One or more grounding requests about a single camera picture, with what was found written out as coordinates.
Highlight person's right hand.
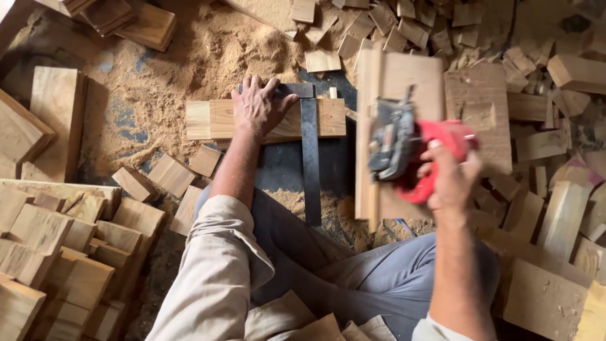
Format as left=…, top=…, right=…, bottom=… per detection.
left=418, top=138, right=484, bottom=214

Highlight person's left hand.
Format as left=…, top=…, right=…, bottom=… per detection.
left=230, top=76, right=300, bottom=139

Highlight red circular saw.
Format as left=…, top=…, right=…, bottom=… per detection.
left=367, top=85, right=479, bottom=205

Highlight light wooden plank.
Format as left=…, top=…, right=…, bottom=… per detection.
left=186, top=99, right=347, bottom=145

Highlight black steel try square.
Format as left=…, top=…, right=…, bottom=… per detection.
left=238, top=83, right=323, bottom=227

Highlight large flat wooden slab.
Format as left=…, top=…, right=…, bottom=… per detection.
left=444, top=63, right=513, bottom=177

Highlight large wooden board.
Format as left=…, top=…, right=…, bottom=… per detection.
left=355, top=47, right=446, bottom=234

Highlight heap of wooden offcuts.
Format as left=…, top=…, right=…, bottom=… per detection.
left=291, top=0, right=606, bottom=341

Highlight person's grey trousers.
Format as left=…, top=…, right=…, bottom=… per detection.
left=194, top=185, right=500, bottom=341

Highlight small wooden block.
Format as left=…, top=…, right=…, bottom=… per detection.
left=112, top=166, right=160, bottom=203
left=189, top=144, right=222, bottom=178
left=169, top=185, right=204, bottom=237
left=147, top=153, right=197, bottom=199

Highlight pile of sawdust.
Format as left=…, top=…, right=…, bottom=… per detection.
left=71, top=0, right=308, bottom=166

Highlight person's beige shirt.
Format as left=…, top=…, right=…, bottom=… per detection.
left=144, top=195, right=474, bottom=341

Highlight stack of wooden planks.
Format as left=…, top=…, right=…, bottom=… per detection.
left=33, top=0, right=179, bottom=53

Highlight wide wooden plank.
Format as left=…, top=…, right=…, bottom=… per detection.
left=21, top=66, right=89, bottom=183

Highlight pile of cut wooden blocks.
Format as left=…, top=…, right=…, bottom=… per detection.
left=0, top=178, right=166, bottom=341

